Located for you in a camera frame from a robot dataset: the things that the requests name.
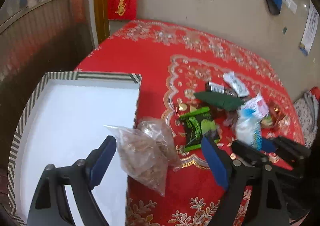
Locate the dark red gold packet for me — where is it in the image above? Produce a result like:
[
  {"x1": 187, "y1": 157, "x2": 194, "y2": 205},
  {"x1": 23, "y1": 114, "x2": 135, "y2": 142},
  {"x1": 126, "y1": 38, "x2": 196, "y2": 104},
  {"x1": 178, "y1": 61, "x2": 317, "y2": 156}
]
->
[{"x1": 174, "y1": 103, "x2": 198, "y2": 119}]

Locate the clear bag of nuts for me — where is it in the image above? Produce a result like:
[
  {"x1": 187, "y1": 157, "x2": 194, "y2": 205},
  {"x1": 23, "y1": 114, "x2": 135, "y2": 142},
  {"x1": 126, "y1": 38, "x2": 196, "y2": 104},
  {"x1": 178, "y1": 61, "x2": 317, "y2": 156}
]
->
[
  {"x1": 137, "y1": 117, "x2": 182, "y2": 172},
  {"x1": 106, "y1": 125, "x2": 168, "y2": 197}
]

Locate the dark brown snack bar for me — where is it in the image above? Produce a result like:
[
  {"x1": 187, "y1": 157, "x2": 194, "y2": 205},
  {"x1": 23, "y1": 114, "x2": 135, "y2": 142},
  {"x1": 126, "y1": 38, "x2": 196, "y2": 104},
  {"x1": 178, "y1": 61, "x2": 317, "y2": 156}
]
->
[{"x1": 205, "y1": 81, "x2": 238, "y2": 97}]

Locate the red floral tablecloth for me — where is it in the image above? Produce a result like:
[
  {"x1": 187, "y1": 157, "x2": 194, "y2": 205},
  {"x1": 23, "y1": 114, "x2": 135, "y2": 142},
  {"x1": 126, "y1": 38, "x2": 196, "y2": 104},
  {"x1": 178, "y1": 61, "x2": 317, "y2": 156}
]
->
[{"x1": 76, "y1": 20, "x2": 304, "y2": 225}]

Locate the dark green snack packet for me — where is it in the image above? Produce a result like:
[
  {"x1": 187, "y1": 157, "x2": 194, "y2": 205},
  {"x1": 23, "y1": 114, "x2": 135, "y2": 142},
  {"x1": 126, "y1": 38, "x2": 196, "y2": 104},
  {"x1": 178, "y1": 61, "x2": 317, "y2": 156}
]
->
[{"x1": 194, "y1": 91, "x2": 244, "y2": 112}]

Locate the white grey snack packet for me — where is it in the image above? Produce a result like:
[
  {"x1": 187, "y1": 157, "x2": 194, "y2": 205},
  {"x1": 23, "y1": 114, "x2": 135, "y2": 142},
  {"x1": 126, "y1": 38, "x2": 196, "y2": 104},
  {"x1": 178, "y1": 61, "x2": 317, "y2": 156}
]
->
[{"x1": 223, "y1": 72, "x2": 249, "y2": 97}]

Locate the white wall calendar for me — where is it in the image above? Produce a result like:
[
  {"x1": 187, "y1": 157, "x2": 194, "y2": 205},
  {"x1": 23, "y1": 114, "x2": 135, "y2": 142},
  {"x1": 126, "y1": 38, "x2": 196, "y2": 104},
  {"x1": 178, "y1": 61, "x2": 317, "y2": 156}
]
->
[{"x1": 299, "y1": 1, "x2": 319, "y2": 56}]

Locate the red orange shiny candy packet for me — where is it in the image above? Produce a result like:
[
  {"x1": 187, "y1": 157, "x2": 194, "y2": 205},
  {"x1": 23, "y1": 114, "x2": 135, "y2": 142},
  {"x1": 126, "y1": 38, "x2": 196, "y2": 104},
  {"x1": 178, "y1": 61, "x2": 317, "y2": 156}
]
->
[{"x1": 260, "y1": 100, "x2": 291, "y2": 131}]

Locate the light blue snack packet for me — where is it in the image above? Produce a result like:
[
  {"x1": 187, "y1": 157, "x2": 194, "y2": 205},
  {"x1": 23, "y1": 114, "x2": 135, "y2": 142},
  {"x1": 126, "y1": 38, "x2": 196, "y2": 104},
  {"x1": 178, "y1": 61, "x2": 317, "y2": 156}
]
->
[{"x1": 235, "y1": 109, "x2": 262, "y2": 151}]

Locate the white wall switch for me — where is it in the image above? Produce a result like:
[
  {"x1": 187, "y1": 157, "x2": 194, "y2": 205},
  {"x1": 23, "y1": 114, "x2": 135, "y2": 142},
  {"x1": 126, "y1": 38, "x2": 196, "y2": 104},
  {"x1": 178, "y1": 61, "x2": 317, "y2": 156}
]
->
[{"x1": 282, "y1": 0, "x2": 298, "y2": 14}]

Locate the floral cushion stack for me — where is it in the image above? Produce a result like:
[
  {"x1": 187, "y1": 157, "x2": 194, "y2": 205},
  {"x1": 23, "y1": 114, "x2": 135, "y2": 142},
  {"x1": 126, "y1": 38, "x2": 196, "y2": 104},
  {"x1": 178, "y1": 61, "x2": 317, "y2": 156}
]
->
[{"x1": 294, "y1": 87, "x2": 319, "y2": 148}]

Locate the clear bag of red dates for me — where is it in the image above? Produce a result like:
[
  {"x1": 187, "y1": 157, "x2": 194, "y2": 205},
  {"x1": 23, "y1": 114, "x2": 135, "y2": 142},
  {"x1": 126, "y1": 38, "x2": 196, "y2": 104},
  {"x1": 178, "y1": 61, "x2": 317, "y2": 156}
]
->
[{"x1": 223, "y1": 110, "x2": 239, "y2": 127}]

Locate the white pink strawberry packet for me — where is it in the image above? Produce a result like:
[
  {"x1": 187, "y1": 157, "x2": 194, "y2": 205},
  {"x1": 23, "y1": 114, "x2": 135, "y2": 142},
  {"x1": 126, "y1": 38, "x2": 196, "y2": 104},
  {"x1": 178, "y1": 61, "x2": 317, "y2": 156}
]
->
[{"x1": 241, "y1": 93, "x2": 269, "y2": 121}]

